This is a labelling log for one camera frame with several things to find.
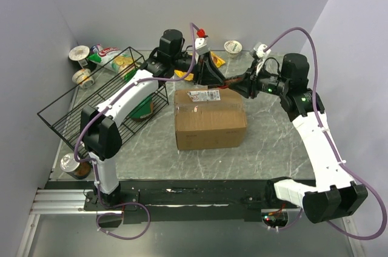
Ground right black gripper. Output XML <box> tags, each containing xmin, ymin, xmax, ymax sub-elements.
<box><xmin>229</xmin><ymin>59</ymin><xmax>290</xmax><ymax>98</ymax></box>

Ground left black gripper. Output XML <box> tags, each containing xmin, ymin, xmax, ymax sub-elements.
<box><xmin>172</xmin><ymin>51</ymin><xmax>225</xmax><ymax>86</ymax></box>

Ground red black utility knife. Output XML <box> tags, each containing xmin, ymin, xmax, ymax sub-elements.
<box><xmin>217</xmin><ymin>77</ymin><xmax>243</xmax><ymax>89</ymax></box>

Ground brown cardboard express box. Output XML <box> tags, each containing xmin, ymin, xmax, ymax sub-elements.
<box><xmin>174</xmin><ymin>88</ymin><xmax>248</xmax><ymax>150</ymax></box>

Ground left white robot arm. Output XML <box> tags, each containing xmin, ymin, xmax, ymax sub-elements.
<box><xmin>77</xmin><ymin>25</ymin><xmax>225</xmax><ymax>210</ymax></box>

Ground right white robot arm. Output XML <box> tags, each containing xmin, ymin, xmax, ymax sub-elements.
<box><xmin>224</xmin><ymin>53</ymin><xmax>368</xmax><ymax>224</ymax></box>

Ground yellow Lays chips bag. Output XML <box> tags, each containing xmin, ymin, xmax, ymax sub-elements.
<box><xmin>174</xmin><ymin>52</ymin><xmax>226</xmax><ymax>81</ymax></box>

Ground white yogurt cup rear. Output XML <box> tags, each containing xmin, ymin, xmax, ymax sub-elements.
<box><xmin>224</xmin><ymin>40</ymin><xmax>243</xmax><ymax>58</ymax></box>

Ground green lidded jar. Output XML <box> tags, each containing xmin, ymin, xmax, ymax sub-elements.
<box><xmin>129</xmin><ymin>96</ymin><xmax>154</xmax><ymax>122</ymax></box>

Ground green white chips bag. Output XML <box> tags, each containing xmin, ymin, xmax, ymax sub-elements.
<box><xmin>87</xmin><ymin>47</ymin><xmax>136</xmax><ymax>82</ymax></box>

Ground blue white small packet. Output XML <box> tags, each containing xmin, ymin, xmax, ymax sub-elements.
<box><xmin>90</xmin><ymin>44</ymin><xmax>104</xmax><ymax>56</ymax></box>

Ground white yogurt cup lying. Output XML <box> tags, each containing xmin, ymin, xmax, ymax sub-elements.
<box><xmin>72</xmin><ymin>68</ymin><xmax>95</xmax><ymax>89</ymax></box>

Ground white yogurt cup upright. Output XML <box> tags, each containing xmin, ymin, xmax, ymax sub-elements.
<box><xmin>69</xmin><ymin>45</ymin><xmax>90</xmax><ymax>68</ymax></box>

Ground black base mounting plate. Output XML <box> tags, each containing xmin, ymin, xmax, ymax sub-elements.
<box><xmin>83</xmin><ymin>179</ymin><xmax>301</xmax><ymax>225</ymax></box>

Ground metal tin can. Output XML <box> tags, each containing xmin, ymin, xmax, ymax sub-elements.
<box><xmin>59</xmin><ymin>153</ymin><xmax>92</xmax><ymax>180</ymax></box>

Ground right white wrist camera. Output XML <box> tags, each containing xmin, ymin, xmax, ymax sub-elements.
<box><xmin>249</xmin><ymin>42</ymin><xmax>271</xmax><ymax>75</ymax></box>

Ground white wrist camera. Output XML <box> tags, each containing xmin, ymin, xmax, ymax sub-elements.
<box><xmin>195</xmin><ymin>28</ymin><xmax>210</xmax><ymax>56</ymax></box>
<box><xmin>249</xmin><ymin>42</ymin><xmax>271</xmax><ymax>75</ymax></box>

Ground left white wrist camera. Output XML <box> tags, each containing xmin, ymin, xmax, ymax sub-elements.
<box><xmin>195</xmin><ymin>28</ymin><xmax>210</xmax><ymax>56</ymax></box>

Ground black wire rack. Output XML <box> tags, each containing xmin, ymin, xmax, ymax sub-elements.
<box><xmin>37</xmin><ymin>47</ymin><xmax>169</xmax><ymax>149</ymax></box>

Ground aluminium rail frame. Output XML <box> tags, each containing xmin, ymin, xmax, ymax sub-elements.
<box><xmin>30</xmin><ymin>189</ymin><xmax>91</xmax><ymax>215</ymax></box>

